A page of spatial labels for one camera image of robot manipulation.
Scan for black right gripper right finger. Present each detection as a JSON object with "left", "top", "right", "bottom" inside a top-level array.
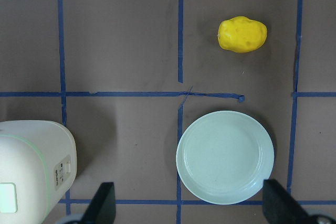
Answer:
[{"left": 262, "top": 179, "right": 309, "bottom": 224}]

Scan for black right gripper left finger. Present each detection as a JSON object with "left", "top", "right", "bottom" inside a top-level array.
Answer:
[{"left": 81, "top": 182, "right": 116, "bottom": 223}]

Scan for white rice cooker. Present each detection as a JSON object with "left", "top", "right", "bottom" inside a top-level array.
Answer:
[{"left": 1, "top": 120, "right": 77, "bottom": 223}]

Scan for pale green plate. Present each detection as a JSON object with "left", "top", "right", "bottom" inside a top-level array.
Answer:
[{"left": 176, "top": 111, "right": 275, "bottom": 205}]

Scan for yellow toy potato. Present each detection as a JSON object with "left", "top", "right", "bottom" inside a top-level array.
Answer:
[{"left": 217, "top": 16, "right": 267, "bottom": 53}]

